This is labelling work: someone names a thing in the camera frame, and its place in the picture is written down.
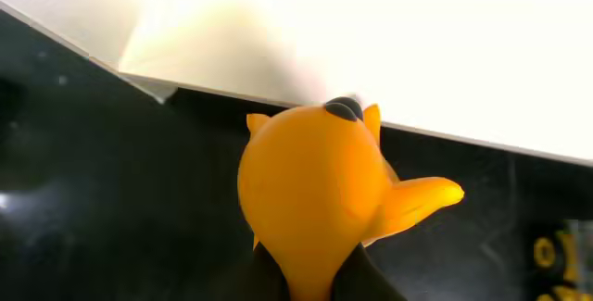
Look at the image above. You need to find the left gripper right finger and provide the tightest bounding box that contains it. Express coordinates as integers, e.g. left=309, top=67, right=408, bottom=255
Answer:
left=330, top=242, right=409, bottom=301

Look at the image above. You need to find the white shelf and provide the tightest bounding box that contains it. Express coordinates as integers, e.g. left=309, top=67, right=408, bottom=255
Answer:
left=0, top=0, right=593, bottom=169

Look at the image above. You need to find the yellow rubber duck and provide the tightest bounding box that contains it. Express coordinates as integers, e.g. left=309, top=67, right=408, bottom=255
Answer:
left=236, top=95, right=466, bottom=301

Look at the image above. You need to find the grey and yellow toy truck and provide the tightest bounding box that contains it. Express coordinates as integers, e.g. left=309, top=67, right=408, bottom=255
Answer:
left=531, top=219, right=593, bottom=301

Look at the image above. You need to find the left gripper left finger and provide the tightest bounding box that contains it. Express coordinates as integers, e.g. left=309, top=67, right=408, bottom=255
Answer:
left=240, top=241, right=292, bottom=301

